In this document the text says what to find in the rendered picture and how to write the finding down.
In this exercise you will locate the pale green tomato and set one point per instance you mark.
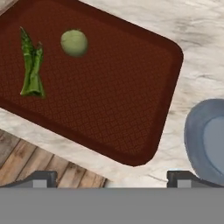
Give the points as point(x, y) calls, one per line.
point(74, 43)

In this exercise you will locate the green asparagus bunch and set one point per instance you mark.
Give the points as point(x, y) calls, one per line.
point(31, 68)

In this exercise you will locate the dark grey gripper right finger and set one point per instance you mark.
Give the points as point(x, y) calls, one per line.
point(178, 177)

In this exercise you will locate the blue-grey plate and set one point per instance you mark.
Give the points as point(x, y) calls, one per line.
point(208, 140)

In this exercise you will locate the dark red serving tray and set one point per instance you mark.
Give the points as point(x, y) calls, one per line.
point(110, 96)

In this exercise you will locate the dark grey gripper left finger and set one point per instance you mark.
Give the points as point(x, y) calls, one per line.
point(43, 177)

